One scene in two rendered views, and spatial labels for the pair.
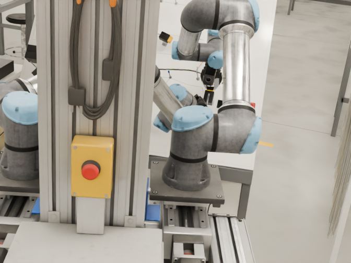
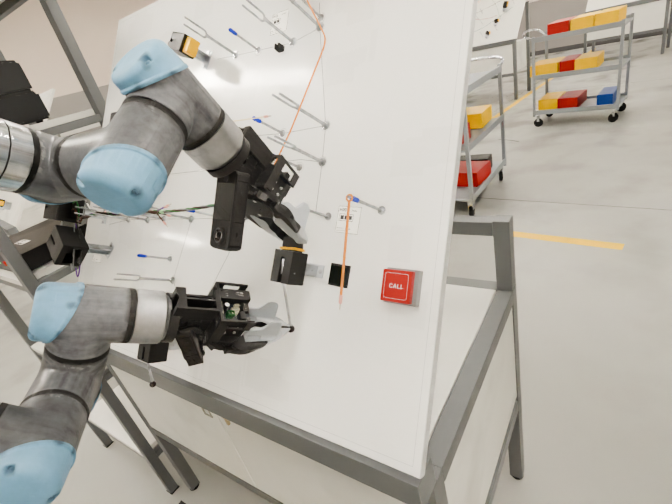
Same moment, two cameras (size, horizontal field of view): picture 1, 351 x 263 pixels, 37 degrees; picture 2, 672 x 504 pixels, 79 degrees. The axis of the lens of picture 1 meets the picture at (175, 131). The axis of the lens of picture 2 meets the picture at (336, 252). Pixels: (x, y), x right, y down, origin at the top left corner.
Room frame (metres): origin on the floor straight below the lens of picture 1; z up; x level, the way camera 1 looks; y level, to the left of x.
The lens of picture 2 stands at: (1.79, -0.54, 1.46)
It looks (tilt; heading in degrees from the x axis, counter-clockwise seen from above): 27 degrees down; 32
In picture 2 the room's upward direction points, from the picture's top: 15 degrees counter-clockwise
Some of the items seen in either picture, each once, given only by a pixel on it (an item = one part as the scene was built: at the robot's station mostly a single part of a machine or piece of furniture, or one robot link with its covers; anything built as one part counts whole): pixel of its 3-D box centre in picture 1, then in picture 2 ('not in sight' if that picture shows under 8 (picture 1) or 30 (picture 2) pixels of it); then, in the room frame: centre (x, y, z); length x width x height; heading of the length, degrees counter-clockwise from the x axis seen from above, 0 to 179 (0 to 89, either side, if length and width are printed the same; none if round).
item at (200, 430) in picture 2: not in sight; (174, 410); (2.27, 0.49, 0.60); 0.55 x 0.02 x 0.39; 82
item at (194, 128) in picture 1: (193, 130); not in sight; (1.45, -0.05, 1.33); 0.13 x 0.12 x 0.14; 94
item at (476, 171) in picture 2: not in sight; (460, 134); (5.29, 0.18, 0.54); 0.99 x 0.50 x 1.08; 169
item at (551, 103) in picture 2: not in sight; (573, 71); (7.36, -0.69, 0.54); 0.99 x 0.50 x 1.08; 75
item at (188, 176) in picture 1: (187, 164); not in sight; (1.45, -0.05, 1.21); 0.15 x 0.15 x 0.10
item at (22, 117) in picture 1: (22, 117); not in sight; (1.43, 0.45, 1.33); 0.13 x 0.12 x 0.14; 42
